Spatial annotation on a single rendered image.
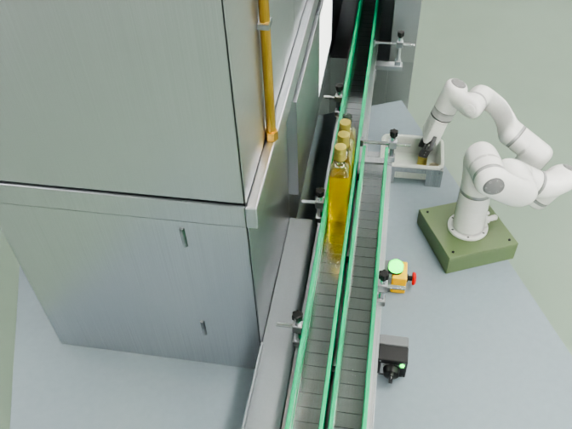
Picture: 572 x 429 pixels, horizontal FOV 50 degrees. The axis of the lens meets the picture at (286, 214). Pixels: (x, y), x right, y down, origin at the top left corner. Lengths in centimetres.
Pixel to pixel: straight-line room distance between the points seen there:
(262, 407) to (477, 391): 59
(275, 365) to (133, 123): 75
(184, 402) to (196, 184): 71
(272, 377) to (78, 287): 54
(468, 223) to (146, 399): 108
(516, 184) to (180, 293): 96
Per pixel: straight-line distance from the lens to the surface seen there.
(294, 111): 167
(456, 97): 209
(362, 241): 188
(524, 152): 211
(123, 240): 145
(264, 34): 126
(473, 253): 198
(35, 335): 200
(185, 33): 105
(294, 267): 181
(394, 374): 171
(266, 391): 159
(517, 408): 180
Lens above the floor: 228
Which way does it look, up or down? 46 degrees down
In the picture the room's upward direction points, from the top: 3 degrees counter-clockwise
